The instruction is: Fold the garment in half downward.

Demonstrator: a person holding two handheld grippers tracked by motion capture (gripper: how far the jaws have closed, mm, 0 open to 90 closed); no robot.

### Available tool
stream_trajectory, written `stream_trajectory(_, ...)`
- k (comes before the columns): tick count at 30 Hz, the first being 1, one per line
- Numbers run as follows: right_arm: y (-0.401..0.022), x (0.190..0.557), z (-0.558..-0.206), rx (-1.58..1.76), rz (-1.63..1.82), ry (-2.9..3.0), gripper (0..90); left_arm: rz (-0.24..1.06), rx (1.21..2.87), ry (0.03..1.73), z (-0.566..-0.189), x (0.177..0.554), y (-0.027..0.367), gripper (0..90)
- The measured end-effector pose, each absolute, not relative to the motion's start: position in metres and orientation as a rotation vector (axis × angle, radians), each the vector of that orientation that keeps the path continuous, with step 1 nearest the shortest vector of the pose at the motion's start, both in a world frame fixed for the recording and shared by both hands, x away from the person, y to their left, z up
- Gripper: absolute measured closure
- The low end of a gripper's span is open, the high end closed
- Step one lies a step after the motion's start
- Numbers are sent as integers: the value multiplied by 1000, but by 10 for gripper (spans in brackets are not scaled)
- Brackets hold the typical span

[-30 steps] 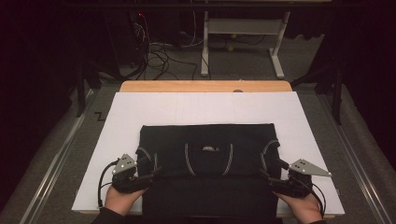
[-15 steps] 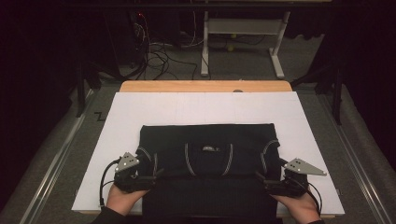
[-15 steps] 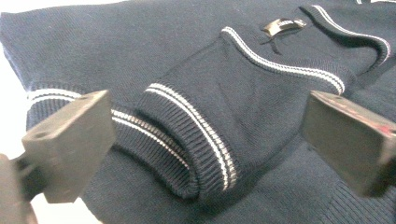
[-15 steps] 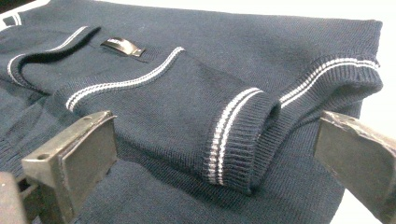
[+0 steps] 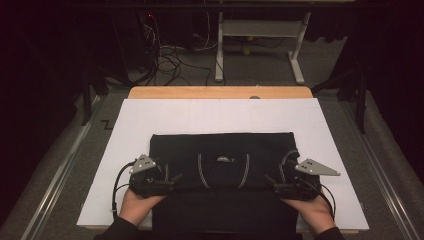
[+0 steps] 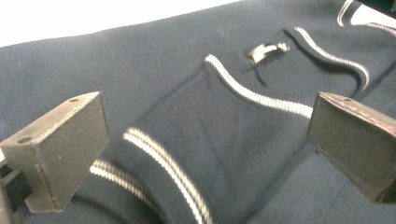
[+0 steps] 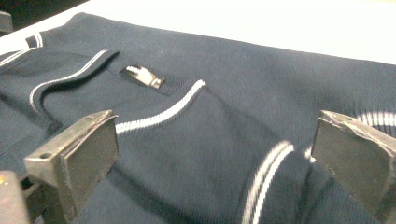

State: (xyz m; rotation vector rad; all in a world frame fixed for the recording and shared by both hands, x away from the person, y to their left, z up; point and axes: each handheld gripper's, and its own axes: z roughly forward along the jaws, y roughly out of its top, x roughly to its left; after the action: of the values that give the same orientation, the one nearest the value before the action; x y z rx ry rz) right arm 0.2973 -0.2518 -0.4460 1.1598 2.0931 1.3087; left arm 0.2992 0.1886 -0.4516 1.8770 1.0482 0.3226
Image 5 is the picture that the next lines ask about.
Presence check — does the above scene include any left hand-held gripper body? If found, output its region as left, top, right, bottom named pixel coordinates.
left=128, top=153, right=176, bottom=198

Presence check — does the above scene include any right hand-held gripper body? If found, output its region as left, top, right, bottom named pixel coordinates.
left=273, top=158, right=341, bottom=201

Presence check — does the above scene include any person's left hand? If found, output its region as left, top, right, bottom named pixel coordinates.
left=118, top=189, right=167, bottom=228

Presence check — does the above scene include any person's right hand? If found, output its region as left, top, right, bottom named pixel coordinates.
left=282, top=194, right=336, bottom=236

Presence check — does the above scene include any white board sheet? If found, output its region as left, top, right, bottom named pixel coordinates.
left=76, top=98, right=370, bottom=232

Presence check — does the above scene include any wooden table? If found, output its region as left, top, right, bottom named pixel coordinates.
left=85, top=85, right=359, bottom=234

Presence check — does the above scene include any black metal stand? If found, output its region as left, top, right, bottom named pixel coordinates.
left=311, top=63, right=368, bottom=134
left=79, top=63, right=111, bottom=127

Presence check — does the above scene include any white metal stand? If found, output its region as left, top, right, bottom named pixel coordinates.
left=214, top=11, right=312, bottom=85

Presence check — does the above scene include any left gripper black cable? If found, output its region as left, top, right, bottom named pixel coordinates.
left=111, top=160, right=138, bottom=221

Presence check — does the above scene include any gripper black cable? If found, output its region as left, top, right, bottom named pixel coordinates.
left=319, top=183, right=336, bottom=221
left=111, top=160, right=138, bottom=221

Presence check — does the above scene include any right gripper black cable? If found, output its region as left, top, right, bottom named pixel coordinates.
left=319, top=183, right=336, bottom=221

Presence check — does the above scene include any aluminium floor rail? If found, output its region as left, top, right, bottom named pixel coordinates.
left=19, top=96, right=101, bottom=240
left=339, top=99, right=424, bottom=240

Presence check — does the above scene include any bundle of floor cables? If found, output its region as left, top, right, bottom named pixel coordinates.
left=139, top=13, right=214, bottom=87

